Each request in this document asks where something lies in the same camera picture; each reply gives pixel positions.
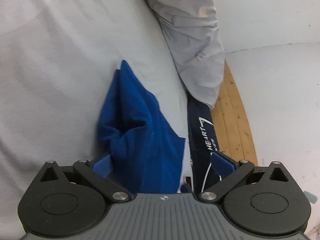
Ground blue polo shirt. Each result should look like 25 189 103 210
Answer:
97 61 185 193

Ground patterned grey bed sheet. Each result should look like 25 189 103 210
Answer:
1 0 188 239

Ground white cable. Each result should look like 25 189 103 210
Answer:
198 161 224 194

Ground patterned grey duvet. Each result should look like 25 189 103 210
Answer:
146 0 225 108

